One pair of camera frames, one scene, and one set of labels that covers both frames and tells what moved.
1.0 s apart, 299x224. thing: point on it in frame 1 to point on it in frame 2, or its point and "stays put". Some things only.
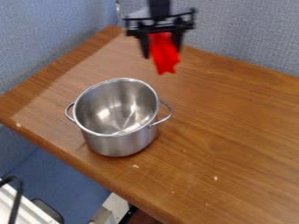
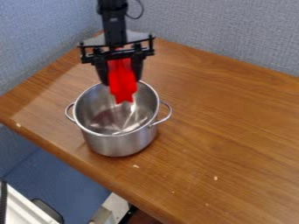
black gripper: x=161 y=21 to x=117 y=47
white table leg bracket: x=114 y=211 stays put
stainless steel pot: x=117 y=113 stays put
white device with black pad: x=32 y=212 stays put
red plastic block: x=163 y=51 to x=122 y=79
